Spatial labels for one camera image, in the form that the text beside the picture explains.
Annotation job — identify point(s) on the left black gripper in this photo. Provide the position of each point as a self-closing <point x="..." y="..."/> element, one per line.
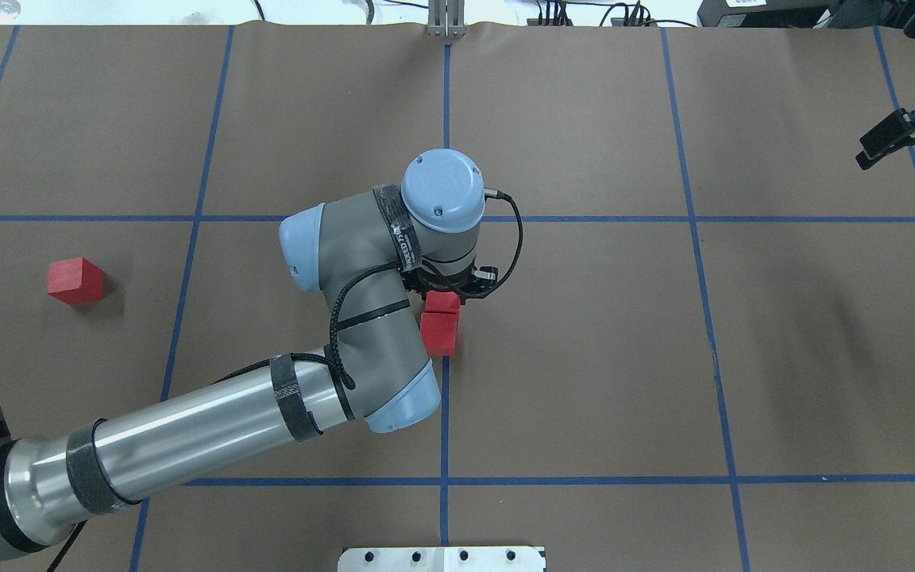
<point x="435" y="280"/>

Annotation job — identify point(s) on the red block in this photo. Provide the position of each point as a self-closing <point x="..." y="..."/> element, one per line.
<point x="75" y="281"/>
<point x="439" y="333"/>
<point x="442" y="302"/>

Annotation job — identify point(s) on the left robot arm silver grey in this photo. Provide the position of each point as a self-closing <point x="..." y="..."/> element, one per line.
<point x="364" y="257"/>

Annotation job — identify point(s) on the black box with label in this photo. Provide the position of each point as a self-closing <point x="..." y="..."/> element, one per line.
<point x="762" y="14"/>

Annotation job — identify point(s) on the aluminium frame post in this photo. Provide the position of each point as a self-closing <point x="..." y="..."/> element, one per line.
<point x="446" y="19"/>

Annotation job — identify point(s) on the white camera pillar mount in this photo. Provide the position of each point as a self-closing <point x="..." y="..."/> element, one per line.
<point x="460" y="558"/>

